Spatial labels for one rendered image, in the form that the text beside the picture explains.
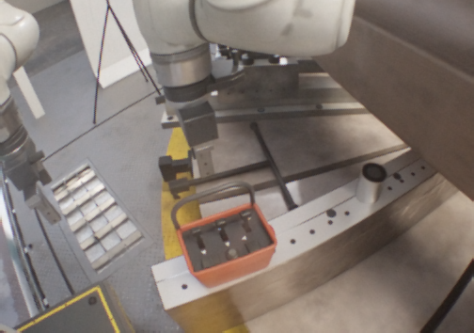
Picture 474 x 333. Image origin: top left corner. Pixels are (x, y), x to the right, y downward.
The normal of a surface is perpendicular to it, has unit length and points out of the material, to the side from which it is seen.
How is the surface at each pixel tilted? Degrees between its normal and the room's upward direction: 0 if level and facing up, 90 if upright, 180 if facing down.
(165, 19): 92
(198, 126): 90
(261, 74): 90
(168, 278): 0
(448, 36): 44
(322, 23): 92
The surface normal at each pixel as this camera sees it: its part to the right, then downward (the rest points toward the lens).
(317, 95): 0.00, 0.41
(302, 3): -0.40, 0.30
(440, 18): -0.81, -0.15
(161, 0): -0.35, 0.55
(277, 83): 0.02, 0.68
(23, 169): 0.58, 0.51
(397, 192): -0.09, -0.73
